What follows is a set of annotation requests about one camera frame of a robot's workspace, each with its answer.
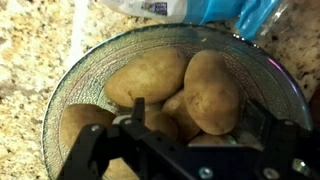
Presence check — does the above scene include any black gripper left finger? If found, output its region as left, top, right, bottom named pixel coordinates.
left=57, top=98, right=158, bottom=180

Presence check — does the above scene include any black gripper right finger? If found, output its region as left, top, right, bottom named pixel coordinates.
left=241, top=98, right=320, bottom=180

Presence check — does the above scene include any brown russet potato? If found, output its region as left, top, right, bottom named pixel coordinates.
left=59, top=103, right=117, bottom=149
left=161, top=89, right=202, bottom=144
left=104, top=46, right=190, bottom=108
left=102, top=157, right=140, bottom=180
left=183, top=49, right=242, bottom=136
left=143, top=109, right=180, bottom=141

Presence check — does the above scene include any clear glass bowl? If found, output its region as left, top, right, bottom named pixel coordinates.
left=41, top=23, right=314, bottom=180

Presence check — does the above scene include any clear blue plastic potato bag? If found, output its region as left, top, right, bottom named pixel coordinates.
left=99, top=0, right=289, bottom=42

